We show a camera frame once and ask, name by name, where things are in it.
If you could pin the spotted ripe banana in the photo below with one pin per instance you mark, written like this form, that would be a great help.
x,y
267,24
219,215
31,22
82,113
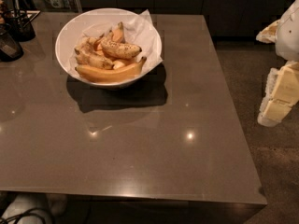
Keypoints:
x,y
120,50

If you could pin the long yellow front banana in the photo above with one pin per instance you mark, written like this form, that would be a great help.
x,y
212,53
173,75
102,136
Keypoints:
x,y
98,75

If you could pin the orange banana pieces pile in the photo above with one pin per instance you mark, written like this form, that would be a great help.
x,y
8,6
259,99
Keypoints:
x,y
116,35

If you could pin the white ceramic bowl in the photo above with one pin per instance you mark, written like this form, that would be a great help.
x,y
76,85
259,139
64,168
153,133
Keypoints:
x,y
138,29

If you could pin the spotted left banana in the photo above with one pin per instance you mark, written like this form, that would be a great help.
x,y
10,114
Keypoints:
x,y
86,53

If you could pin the dark round container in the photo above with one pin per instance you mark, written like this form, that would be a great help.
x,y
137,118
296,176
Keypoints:
x,y
10,50

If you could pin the white object under table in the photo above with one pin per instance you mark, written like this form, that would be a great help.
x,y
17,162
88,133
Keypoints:
x,y
32,208

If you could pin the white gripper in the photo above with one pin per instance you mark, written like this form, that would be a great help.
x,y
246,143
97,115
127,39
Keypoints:
x,y
289,36

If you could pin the black mesh utensil holder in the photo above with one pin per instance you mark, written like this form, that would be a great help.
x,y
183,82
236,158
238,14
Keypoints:
x,y
21,27

